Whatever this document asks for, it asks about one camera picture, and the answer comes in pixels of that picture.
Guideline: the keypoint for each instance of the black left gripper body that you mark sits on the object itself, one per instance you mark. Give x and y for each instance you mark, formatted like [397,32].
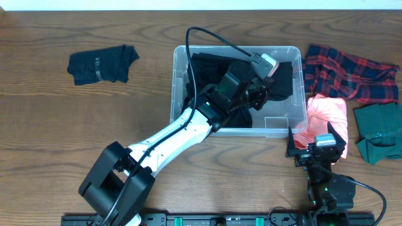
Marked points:
[257,100]

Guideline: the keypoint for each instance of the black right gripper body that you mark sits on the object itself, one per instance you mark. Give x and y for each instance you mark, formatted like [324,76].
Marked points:
[304,157]

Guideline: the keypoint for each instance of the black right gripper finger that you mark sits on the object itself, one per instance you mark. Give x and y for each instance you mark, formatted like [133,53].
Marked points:
[291,148]
[340,143]

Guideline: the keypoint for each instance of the pink garment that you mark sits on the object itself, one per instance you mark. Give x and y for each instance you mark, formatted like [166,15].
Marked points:
[320,111]

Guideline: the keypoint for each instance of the black garment with stripe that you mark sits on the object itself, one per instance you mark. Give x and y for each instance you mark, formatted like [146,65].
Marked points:
[107,64]

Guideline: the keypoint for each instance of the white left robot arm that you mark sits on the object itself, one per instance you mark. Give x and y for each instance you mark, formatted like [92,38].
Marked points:
[121,179]

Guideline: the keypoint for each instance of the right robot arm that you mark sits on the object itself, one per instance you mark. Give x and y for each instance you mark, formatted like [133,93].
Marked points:
[331,194]

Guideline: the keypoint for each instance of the clear plastic storage bin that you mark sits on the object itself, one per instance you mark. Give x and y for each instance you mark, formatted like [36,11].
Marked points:
[275,118]

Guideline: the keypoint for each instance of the dark green garment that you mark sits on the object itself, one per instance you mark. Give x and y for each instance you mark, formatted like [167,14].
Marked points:
[380,131]

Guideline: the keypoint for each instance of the red plaid shirt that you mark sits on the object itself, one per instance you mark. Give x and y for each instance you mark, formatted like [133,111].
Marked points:
[334,73]

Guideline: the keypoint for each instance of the black mounting rail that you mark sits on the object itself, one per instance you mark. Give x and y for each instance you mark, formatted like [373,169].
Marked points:
[161,219]

